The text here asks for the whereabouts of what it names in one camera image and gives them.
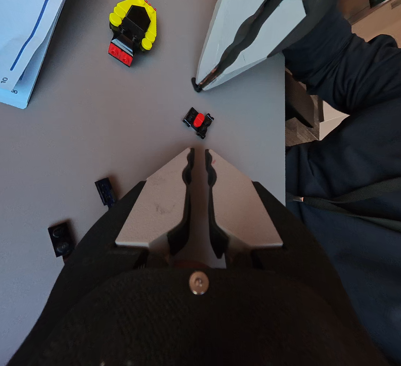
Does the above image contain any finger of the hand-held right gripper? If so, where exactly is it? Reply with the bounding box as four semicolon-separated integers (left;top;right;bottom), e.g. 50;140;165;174
195;0;281;91
204;0;307;91

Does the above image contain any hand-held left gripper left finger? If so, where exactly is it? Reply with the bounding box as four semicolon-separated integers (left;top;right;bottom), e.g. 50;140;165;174
115;147;196;256

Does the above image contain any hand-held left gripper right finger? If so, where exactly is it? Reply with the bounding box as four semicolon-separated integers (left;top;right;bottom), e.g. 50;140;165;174
204;149;284;260

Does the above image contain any yellow black lego model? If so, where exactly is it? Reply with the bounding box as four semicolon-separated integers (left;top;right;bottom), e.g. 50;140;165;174
108;0;158;68

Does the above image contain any black red lego assembly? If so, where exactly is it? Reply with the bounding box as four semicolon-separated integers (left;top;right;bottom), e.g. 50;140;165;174
183;107;215;140

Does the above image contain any person's right forearm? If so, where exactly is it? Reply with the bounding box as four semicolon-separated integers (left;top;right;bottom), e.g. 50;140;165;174
282;0;401;116

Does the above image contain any black grooved lego piece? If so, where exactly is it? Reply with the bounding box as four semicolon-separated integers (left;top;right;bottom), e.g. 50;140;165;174
95;177;117;208

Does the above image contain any black two-stud lego plate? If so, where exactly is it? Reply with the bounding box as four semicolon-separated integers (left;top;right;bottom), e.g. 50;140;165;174
48;221;76;258

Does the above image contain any open lego instruction booklet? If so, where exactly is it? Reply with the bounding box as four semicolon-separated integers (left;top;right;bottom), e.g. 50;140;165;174
0;0;98;109

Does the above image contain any person's lap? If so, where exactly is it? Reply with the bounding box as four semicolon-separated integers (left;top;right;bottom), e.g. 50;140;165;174
285;98;401;366

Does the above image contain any black strap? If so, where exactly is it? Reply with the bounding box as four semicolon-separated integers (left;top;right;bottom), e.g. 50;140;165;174
286;178;401;232

